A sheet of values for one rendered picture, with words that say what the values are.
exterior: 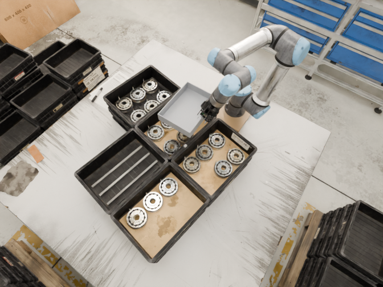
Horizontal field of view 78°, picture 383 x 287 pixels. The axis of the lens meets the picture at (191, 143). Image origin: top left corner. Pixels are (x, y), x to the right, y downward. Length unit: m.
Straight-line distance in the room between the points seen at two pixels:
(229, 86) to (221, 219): 0.80
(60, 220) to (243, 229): 1.02
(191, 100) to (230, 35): 2.25
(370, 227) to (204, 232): 1.14
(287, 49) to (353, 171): 1.76
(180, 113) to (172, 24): 2.42
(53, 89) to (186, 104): 1.51
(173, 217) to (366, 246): 1.28
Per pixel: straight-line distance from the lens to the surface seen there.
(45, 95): 2.51
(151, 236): 1.28
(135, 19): 3.71
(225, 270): 1.41
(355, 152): 2.90
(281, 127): 1.78
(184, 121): 1.25
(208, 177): 1.35
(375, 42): 2.92
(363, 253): 1.97
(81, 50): 2.60
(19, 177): 1.76
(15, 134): 2.54
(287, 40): 1.30
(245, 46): 1.17
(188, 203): 1.30
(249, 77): 1.02
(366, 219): 2.05
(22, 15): 3.68
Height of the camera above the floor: 2.09
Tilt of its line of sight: 62 degrees down
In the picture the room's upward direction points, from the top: 5 degrees clockwise
